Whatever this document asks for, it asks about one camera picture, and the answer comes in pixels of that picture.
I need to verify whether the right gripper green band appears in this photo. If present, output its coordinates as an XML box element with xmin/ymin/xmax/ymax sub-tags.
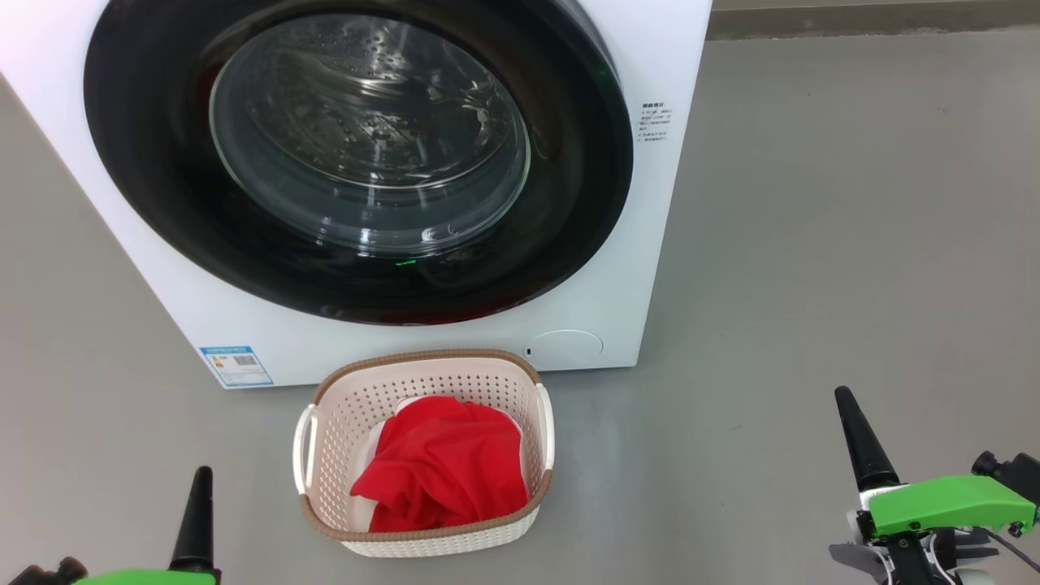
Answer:
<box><xmin>829</xmin><ymin>386</ymin><xmax>1039</xmax><ymax>585</ymax></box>

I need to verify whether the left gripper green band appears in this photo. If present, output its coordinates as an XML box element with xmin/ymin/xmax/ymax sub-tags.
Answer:
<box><xmin>71</xmin><ymin>466</ymin><xmax>220</xmax><ymax>585</ymax></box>

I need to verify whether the plain red garment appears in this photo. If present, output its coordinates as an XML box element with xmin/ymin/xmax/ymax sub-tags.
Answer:
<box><xmin>349</xmin><ymin>396</ymin><xmax>531</xmax><ymax>534</ymax></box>

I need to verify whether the transparent washer door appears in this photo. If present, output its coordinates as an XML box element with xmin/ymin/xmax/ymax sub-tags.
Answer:
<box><xmin>84</xmin><ymin>0</ymin><xmax>635</xmax><ymax>326</ymax></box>

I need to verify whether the cream laundry basket brown rim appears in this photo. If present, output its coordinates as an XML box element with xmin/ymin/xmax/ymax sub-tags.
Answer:
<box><xmin>292</xmin><ymin>349</ymin><xmax>556</xmax><ymax>558</ymax></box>

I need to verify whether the white front-load washing machine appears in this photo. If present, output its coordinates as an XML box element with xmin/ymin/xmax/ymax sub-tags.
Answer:
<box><xmin>0</xmin><ymin>0</ymin><xmax>714</xmax><ymax>389</ymax></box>

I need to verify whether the white warning text label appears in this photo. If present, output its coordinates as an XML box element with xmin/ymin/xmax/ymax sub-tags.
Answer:
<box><xmin>638</xmin><ymin>102</ymin><xmax>673</xmax><ymax>145</ymax></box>

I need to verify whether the stainless steel washing machine drum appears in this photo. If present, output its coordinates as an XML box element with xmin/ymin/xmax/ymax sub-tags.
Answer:
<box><xmin>210</xmin><ymin>12</ymin><xmax>531</xmax><ymax>254</ymax></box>

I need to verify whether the blue energy label sticker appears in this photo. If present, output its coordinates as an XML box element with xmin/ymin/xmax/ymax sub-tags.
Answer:
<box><xmin>199</xmin><ymin>347</ymin><xmax>275</xmax><ymax>388</ymax></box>

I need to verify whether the right camera cable teal plug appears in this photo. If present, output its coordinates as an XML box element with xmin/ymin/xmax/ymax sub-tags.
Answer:
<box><xmin>983</xmin><ymin>524</ymin><xmax>1040</xmax><ymax>574</ymax></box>

